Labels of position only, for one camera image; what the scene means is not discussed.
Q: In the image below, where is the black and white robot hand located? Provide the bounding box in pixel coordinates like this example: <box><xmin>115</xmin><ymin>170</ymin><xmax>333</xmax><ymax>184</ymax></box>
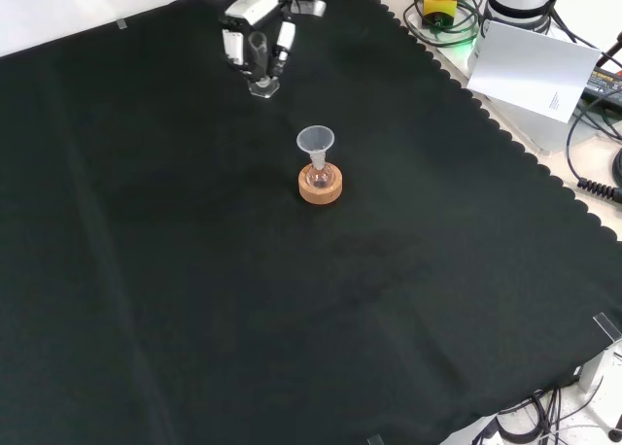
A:
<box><xmin>201</xmin><ymin>0</ymin><xmax>328</xmax><ymax>85</ymax></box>

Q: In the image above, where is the clear graduated cylinder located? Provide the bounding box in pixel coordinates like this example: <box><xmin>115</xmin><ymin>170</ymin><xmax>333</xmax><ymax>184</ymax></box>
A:
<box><xmin>246</xmin><ymin>30</ymin><xmax>281</xmax><ymax>101</ymax></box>

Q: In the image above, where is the round-bottom glass flask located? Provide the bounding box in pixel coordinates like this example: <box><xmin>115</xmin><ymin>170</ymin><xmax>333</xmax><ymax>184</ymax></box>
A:
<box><xmin>305</xmin><ymin>160</ymin><xmax>334</xmax><ymax>191</ymax></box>

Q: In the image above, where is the clear plastic funnel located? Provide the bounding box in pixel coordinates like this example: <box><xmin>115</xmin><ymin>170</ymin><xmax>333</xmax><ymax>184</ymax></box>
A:
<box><xmin>296</xmin><ymin>126</ymin><xmax>336</xmax><ymax>170</ymax></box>

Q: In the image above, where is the yellow stop button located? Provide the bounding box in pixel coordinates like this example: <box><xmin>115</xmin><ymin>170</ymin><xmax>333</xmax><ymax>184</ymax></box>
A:
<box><xmin>421</xmin><ymin>0</ymin><xmax>460</xmax><ymax>31</ymax></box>

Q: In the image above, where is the black cloth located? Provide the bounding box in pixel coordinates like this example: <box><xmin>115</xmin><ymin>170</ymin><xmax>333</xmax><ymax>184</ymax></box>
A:
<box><xmin>0</xmin><ymin>0</ymin><xmax>622</xmax><ymax>445</ymax></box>

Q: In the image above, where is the pale board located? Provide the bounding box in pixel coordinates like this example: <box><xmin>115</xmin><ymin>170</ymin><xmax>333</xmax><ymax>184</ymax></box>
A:
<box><xmin>466</xmin><ymin>19</ymin><xmax>603</xmax><ymax>124</ymax></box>

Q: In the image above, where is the black power supply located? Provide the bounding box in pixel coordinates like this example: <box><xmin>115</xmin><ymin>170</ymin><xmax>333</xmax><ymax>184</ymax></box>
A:
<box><xmin>581</xmin><ymin>64</ymin><xmax>622</xmax><ymax>104</ymax></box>

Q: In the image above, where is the green cable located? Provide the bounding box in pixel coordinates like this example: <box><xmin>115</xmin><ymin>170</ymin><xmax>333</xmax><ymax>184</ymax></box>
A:
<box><xmin>401</xmin><ymin>0</ymin><xmax>485</xmax><ymax>49</ymax></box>

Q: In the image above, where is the cork ring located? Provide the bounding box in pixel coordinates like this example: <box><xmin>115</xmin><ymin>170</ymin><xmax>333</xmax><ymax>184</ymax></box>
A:
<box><xmin>297</xmin><ymin>162</ymin><xmax>344</xmax><ymax>206</ymax></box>

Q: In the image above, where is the grey base plate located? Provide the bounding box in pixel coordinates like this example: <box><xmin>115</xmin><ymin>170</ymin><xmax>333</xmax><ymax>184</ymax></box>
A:
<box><xmin>466</xmin><ymin>41</ymin><xmax>584</xmax><ymax>157</ymax></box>

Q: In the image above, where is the black coiled cable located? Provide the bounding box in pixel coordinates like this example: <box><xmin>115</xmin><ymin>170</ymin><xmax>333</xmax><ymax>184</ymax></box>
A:
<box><xmin>565</xmin><ymin>94</ymin><xmax>622</xmax><ymax>203</ymax></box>

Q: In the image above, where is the black cable bundle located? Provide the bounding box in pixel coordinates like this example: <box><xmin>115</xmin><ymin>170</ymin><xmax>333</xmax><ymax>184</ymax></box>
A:
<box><xmin>493</xmin><ymin>385</ymin><xmax>622</xmax><ymax>445</ymax></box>

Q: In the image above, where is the grey metal bracket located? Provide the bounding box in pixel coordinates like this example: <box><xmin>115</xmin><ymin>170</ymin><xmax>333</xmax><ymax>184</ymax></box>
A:
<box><xmin>576</xmin><ymin>340</ymin><xmax>622</xmax><ymax>434</ymax></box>

